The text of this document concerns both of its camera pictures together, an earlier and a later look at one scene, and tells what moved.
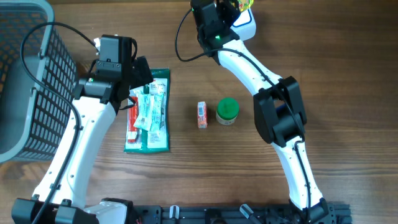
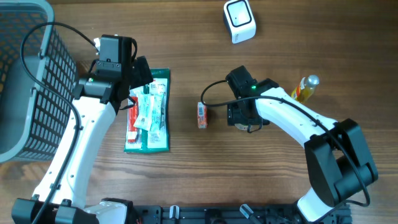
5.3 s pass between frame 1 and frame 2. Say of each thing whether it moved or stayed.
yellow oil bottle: moved
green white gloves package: stayed
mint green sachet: stayed
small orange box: stayed
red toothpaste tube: stayed
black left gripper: stayed
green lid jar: moved
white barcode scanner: stayed
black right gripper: moved
